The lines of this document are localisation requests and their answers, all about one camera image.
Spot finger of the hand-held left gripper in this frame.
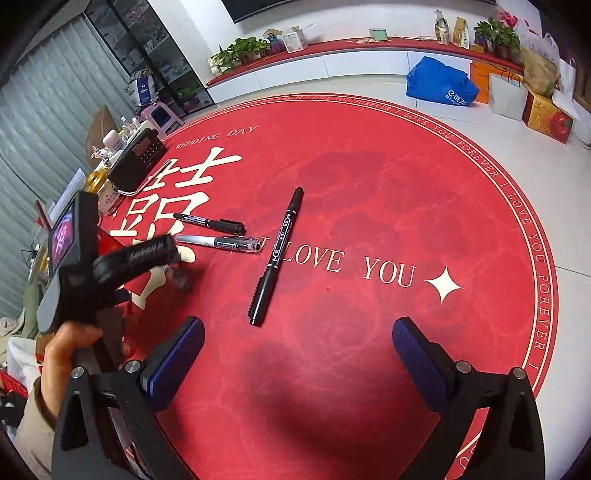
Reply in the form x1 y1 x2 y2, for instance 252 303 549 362
99 302 126 360
92 233 192 296

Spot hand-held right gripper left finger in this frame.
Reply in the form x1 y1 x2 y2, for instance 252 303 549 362
51 316 206 480

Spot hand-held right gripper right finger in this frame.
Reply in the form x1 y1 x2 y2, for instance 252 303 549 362
392 316 546 480

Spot silver gel pen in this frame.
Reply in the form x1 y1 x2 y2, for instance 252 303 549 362
175 234 264 254

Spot black marker white label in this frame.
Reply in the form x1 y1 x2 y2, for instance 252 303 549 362
173 212 246 234

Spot black double-ended marker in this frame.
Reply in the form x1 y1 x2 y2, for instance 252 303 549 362
248 186 304 327

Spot person's left forearm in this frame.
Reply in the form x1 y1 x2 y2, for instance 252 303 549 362
13 376 65 480

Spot person's left hand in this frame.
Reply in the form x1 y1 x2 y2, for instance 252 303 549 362
41 320 105 394

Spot gold jar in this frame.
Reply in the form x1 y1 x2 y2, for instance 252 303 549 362
85 168 110 193

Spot round red printed mat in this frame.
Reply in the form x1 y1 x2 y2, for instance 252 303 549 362
99 95 559 480

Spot black radio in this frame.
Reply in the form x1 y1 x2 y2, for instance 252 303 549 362
108 128 168 193

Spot brown cardboard sheet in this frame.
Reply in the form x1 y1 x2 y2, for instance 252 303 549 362
87 106 122 158

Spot grey curtain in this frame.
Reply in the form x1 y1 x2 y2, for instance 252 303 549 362
0 14 136 317

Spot pink stool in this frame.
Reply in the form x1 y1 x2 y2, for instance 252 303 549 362
141 103 184 136

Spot white and blue bag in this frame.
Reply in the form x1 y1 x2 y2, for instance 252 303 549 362
128 70 156 108

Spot glass display cabinet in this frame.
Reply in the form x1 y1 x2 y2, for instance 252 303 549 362
85 0 215 117

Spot green potted plant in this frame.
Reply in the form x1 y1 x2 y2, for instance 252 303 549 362
209 37 271 75

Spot small white box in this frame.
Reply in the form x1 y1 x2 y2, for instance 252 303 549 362
281 28 308 53

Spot red gold gift box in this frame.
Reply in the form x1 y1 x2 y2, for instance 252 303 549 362
523 90 574 145

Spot white paper bag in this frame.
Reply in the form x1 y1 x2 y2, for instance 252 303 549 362
488 74 528 121

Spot low white cabinet red top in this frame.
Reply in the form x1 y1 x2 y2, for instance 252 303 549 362
205 37 527 104

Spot black television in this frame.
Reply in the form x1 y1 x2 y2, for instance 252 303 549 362
222 0 497 24

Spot brown plastic bag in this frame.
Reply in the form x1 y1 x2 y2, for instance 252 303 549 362
522 33 562 97

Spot yellow snack bag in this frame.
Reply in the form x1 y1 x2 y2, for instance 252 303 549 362
452 17 470 49

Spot white snack bag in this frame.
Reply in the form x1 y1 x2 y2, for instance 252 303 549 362
434 10 451 45

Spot potted plant pink flowers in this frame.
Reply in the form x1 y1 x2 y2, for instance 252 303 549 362
473 9 521 62

